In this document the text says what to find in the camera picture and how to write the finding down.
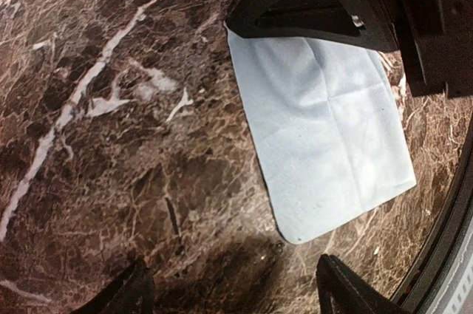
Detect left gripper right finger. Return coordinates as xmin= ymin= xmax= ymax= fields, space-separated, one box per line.
xmin=316 ymin=254 xmax=406 ymax=314

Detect black table front rail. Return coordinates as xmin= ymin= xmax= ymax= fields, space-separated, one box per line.
xmin=392 ymin=134 xmax=472 ymax=313

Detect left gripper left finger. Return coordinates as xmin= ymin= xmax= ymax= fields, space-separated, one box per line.
xmin=72 ymin=259 xmax=154 ymax=314

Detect white slotted cable duct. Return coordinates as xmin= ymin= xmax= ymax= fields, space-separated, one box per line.
xmin=429 ymin=255 xmax=472 ymax=313

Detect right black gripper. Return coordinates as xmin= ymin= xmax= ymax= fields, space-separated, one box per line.
xmin=226 ymin=0 xmax=472 ymax=98

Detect light blue cleaning cloth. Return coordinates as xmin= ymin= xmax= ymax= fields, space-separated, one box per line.
xmin=228 ymin=32 xmax=417 ymax=245

